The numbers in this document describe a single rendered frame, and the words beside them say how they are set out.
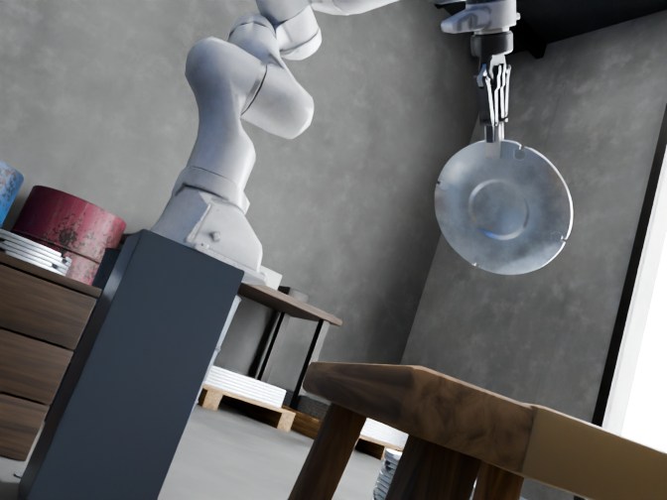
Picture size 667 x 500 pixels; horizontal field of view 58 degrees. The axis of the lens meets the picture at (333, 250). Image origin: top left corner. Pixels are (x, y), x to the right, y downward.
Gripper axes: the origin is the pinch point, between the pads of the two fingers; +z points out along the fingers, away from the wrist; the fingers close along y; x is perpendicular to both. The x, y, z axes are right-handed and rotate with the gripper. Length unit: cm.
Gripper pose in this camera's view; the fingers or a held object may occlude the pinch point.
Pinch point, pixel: (494, 140)
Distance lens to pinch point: 125.1
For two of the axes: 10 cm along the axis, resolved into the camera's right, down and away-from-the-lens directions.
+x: -8.1, -1.3, 5.7
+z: 1.3, 9.1, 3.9
